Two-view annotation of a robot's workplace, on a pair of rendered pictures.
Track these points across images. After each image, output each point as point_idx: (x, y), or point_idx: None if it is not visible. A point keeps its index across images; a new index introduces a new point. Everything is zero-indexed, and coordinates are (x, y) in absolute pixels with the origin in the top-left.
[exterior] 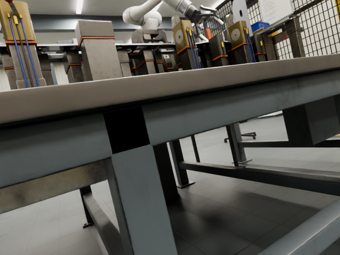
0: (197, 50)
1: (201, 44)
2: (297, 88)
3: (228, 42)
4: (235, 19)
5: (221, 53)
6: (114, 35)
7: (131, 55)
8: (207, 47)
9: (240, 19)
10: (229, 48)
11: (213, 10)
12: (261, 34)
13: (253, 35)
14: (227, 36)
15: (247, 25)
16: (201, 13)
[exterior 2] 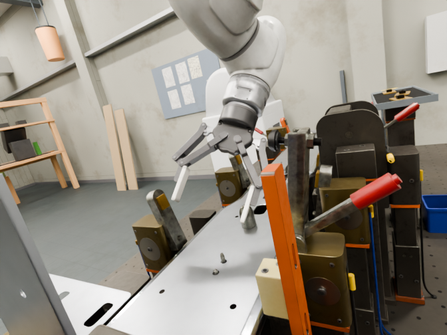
0: (263, 218)
1: (235, 209)
2: None
3: (185, 258)
4: (20, 242)
5: None
6: (257, 158)
7: (311, 161)
8: (241, 228)
9: (5, 263)
10: (197, 312)
11: (181, 157)
12: (78, 307)
13: (124, 271)
14: (181, 230)
15: (10, 314)
16: (213, 138)
